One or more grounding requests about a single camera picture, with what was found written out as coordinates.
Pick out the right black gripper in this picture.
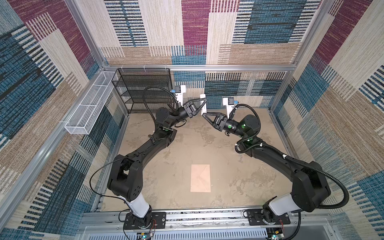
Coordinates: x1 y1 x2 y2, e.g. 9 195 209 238
202 111 246 138

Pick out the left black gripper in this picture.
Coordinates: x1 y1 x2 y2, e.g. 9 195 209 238
167 100 205 131

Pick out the pale pink envelope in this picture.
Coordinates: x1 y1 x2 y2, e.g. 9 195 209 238
190 165 211 193

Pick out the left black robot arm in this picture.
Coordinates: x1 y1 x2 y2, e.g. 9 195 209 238
107 98 207 227

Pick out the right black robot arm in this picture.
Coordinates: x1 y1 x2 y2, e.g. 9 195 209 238
203 113 331 224

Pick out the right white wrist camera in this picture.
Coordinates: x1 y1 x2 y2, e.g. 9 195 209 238
223 97 239 118

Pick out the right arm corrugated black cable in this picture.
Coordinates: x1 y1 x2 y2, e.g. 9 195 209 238
232 103 350 240

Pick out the black wire mesh shelf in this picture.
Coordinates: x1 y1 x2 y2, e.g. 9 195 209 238
112 68 173 114

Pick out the aluminium mounting rail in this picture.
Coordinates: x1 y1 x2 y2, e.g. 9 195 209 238
75 206 341 240

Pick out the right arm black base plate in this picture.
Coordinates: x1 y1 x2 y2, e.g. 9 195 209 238
243 209 291 226

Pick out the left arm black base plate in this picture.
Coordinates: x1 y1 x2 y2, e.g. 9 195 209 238
123 212 167 230

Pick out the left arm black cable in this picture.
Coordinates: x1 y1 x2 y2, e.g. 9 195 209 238
89 85 187 240

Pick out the white wire mesh basket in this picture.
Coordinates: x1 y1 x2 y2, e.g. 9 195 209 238
65 72 115 135

